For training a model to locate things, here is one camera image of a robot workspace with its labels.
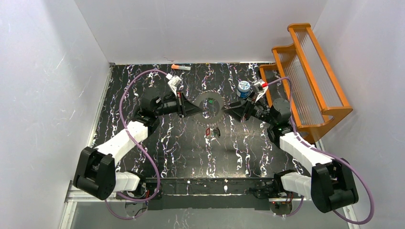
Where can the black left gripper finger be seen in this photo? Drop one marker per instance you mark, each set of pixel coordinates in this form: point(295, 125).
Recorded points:
point(190, 110)
point(188, 105)

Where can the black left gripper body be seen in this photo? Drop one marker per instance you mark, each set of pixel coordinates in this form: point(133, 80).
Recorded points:
point(183, 103)

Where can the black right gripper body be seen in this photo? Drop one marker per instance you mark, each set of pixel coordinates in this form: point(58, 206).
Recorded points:
point(247, 109)

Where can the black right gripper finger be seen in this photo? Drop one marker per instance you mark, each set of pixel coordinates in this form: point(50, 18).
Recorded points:
point(242, 104)
point(236, 114)

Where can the round metal key organizer disc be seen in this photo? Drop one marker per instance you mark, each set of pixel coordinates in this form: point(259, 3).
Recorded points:
point(212, 114)

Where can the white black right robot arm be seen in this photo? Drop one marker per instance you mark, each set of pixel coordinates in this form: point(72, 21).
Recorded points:
point(330, 184)

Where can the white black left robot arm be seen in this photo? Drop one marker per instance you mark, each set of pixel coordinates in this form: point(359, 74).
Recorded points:
point(96, 169)

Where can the blue white paint jar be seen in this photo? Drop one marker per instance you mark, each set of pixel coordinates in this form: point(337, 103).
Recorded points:
point(243, 89)

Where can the orange white marker pen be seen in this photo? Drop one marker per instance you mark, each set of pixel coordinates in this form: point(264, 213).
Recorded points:
point(180, 67)

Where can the orange wooden tiered rack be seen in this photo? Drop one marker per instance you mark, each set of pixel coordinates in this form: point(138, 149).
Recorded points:
point(319, 102)

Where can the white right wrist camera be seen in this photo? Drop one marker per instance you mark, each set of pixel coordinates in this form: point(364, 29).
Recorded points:
point(260, 87)

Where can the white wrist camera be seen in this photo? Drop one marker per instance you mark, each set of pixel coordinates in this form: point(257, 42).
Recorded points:
point(173, 82)
point(260, 87)

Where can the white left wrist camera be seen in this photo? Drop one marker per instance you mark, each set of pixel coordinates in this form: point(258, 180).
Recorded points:
point(173, 82)

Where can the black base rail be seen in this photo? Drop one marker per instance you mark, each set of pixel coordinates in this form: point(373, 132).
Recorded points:
point(220, 193)

